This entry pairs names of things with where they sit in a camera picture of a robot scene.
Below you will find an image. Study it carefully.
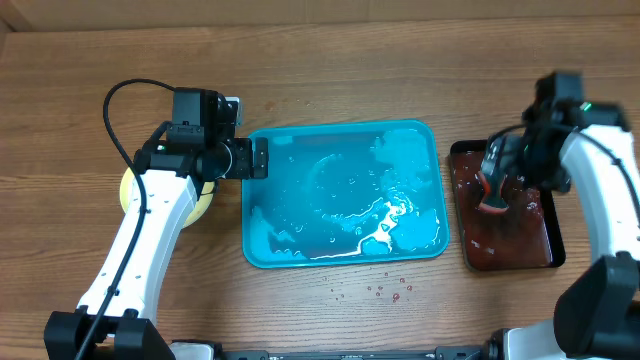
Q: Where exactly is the orange green scrub sponge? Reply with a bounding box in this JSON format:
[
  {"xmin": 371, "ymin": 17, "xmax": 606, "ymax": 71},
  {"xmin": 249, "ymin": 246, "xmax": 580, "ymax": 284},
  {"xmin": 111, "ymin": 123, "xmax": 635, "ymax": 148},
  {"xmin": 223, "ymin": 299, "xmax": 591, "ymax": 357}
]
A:
[{"xmin": 478, "ymin": 137, "xmax": 508, "ymax": 214}]

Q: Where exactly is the green plate top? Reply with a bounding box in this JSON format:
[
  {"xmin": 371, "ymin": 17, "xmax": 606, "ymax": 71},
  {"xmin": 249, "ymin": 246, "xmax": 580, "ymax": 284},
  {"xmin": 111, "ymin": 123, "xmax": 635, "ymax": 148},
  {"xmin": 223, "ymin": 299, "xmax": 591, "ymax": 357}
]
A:
[{"xmin": 119, "ymin": 169, "xmax": 219, "ymax": 228}]

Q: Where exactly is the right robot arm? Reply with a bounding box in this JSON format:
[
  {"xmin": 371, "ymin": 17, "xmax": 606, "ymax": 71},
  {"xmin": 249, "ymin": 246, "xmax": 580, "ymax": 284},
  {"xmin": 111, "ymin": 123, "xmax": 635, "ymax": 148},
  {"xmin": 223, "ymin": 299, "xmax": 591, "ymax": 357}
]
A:
[{"xmin": 479, "ymin": 71, "xmax": 639, "ymax": 359}]

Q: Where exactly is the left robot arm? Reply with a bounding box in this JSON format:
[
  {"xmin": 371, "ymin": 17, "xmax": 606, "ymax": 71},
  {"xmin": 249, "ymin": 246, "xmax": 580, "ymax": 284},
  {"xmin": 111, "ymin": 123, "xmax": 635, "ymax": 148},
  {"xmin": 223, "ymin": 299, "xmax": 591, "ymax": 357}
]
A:
[{"xmin": 43, "ymin": 87, "xmax": 268, "ymax": 359}]

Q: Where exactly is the black tray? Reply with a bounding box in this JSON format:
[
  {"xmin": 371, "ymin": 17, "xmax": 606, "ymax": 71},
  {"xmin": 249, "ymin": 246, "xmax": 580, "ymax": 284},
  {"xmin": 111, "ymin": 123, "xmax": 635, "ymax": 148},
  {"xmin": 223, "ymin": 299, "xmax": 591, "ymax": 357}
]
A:
[{"xmin": 449, "ymin": 140, "xmax": 566, "ymax": 272}]

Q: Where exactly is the teal plastic tray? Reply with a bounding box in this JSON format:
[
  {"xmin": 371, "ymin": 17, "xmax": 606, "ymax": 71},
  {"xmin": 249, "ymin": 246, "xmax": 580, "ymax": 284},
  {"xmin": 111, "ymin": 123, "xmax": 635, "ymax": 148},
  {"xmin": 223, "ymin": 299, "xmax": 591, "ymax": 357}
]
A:
[{"xmin": 242, "ymin": 119, "xmax": 450, "ymax": 269}]

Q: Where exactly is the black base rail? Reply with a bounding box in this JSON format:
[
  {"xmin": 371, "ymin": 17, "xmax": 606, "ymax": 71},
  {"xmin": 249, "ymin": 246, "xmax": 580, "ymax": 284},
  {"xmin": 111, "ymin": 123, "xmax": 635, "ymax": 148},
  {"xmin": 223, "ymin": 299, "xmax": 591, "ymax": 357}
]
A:
[{"xmin": 169, "ymin": 342, "xmax": 501, "ymax": 360}]

